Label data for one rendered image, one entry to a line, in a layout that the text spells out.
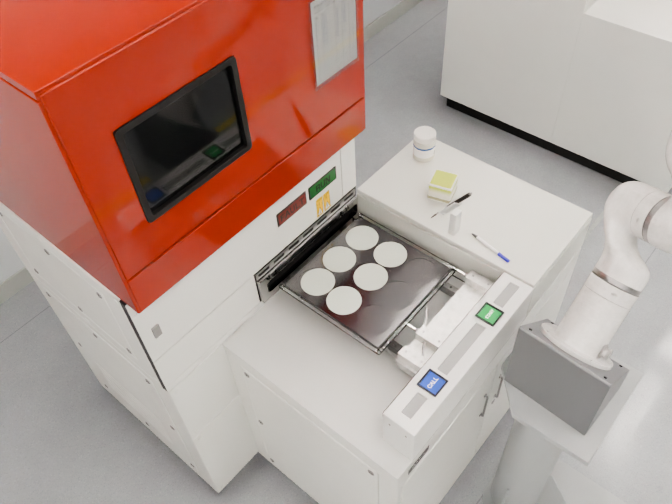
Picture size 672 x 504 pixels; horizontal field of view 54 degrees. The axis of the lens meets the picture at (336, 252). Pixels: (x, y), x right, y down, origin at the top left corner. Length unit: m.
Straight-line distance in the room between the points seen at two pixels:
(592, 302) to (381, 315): 0.55
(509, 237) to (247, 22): 1.00
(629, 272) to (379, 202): 0.77
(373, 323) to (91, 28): 1.03
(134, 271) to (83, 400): 1.58
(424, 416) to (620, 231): 0.64
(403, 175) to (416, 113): 1.84
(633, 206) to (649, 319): 1.53
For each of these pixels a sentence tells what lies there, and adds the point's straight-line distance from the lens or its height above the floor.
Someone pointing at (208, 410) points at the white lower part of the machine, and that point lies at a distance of 2.11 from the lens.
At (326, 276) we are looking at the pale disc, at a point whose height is 0.90.
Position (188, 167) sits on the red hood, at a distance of 1.42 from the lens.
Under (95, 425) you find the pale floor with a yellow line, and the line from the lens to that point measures 2.90.
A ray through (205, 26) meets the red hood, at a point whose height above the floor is 1.77.
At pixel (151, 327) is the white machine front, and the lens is 1.67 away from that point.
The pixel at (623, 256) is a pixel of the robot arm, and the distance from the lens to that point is 1.67.
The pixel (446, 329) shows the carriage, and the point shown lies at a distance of 1.85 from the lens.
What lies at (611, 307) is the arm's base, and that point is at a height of 1.13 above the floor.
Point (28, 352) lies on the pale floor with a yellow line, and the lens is 3.21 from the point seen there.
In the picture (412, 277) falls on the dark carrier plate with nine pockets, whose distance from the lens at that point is 1.93.
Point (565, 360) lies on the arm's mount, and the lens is 1.64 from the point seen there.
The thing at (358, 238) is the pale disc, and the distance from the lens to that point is 2.02.
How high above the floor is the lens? 2.41
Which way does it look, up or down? 49 degrees down
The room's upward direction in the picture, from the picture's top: 4 degrees counter-clockwise
